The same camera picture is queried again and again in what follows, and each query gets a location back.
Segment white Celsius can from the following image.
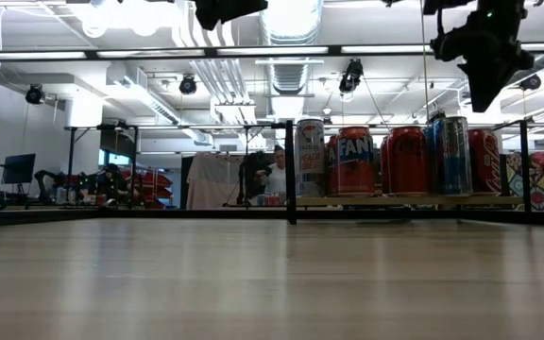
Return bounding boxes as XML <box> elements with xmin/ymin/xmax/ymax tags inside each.
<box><xmin>294</xmin><ymin>117</ymin><xmax>327</xmax><ymax>198</ymax></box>

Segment black aluminium table frame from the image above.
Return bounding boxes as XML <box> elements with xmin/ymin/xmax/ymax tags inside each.
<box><xmin>0</xmin><ymin>205</ymin><xmax>544</xmax><ymax>227</ymax></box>

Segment red Star Wars Coca-Cola can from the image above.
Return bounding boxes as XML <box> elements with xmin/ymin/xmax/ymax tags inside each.
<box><xmin>467</xmin><ymin>127</ymin><xmax>502</xmax><ymax>195</ymax></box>

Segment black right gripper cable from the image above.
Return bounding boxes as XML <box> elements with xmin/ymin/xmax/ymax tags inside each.
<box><xmin>434</xmin><ymin>8</ymin><xmax>446</xmax><ymax>42</ymax></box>

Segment beige cloth cover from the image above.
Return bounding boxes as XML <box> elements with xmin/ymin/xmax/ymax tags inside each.
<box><xmin>185</xmin><ymin>151</ymin><xmax>245</xmax><ymax>210</ymax></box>

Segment black background robot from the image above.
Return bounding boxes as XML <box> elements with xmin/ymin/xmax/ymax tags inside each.
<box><xmin>35</xmin><ymin>162</ymin><xmax>136</xmax><ymax>207</ymax></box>

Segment black partition panel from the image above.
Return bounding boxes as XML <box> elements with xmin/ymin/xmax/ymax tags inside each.
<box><xmin>498</xmin><ymin>153</ymin><xmax>512</xmax><ymax>195</ymax></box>

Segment silver ceiling air duct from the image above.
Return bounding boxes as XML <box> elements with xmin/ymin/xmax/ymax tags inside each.
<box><xmin>257</xmin><ymin>0</ymin><xmax>325</xmax><ymax>95</ymax></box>

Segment red stacked bins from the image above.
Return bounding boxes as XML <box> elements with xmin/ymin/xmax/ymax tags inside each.
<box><xmin>132</xmin><ymin>169</ymin><xmax>174</xmax><ymax>209</ymax></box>

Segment person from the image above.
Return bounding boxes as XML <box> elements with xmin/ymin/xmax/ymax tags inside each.
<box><xmin>255</xmin><ymin>144</ymin><xmax>288</xmax><ymax>196</ymax></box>

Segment black computer monitor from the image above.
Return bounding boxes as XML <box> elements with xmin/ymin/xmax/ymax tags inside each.
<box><xmin>2</xmin><ymin>153</ymin><xmax>37</xmax><ymax>185</ymax></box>

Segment black beam with light strips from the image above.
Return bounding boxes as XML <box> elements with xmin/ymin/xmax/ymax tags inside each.
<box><xmin>0</xmin><ymin>44</ymin><xmax>544</xmax><ymax>62</ymax></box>

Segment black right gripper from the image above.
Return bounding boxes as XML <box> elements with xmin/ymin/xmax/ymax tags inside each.
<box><xmin>430</xmin><ymin>25</ymin><xmax>536</xmax><ymax>113</ymax></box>

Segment red Fanta strawberry can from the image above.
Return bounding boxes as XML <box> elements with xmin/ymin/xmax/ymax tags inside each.
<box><xmin>325</xmin><ymin>126</ymin><xmax>378</xmax><ymax>198</ymax></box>

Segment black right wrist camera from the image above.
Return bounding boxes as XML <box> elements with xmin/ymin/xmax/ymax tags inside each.
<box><xmin>422</xmin><ymin>0</ymin><xmax>479</xmax><ymax>15</ymax></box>

